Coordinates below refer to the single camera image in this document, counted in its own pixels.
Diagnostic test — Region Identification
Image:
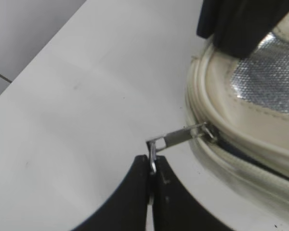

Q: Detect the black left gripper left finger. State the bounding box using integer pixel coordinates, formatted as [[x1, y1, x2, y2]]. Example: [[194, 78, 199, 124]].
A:
[[74, 155, 149, 231]]

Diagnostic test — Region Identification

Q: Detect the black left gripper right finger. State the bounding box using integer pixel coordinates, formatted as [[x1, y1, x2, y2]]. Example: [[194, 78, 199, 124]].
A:
[[152, 155, 232, 231]]

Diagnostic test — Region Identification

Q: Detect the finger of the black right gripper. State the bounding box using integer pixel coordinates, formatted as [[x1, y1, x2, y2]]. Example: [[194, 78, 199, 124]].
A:
[[197, 0, 289, 58]]

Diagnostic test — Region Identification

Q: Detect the silver metal zipper pull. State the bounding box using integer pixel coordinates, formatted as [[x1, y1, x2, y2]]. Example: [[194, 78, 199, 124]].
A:
[[146, 122, 217, 175]]

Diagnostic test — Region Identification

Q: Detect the cream fabric zipper bag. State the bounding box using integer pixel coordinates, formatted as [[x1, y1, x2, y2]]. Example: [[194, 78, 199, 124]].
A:
[[186, 13, 289, 206]]

